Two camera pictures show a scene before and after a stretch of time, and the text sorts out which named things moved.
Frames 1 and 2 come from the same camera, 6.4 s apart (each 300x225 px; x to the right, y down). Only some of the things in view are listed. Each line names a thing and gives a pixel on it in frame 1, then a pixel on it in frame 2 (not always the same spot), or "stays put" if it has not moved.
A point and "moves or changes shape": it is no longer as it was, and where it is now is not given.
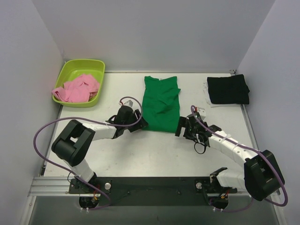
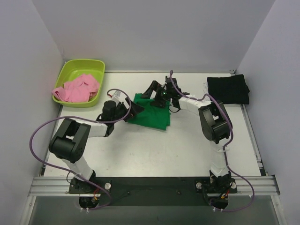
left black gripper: (137, 118) -> (128, 109)
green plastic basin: (71, 69) stays put
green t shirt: (161, 106) moves or changes shape
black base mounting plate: (151, 191) stays put
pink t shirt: (80, 89) stays put
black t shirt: (230, 90) stays put
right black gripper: (185, 126) -> (158, 94)
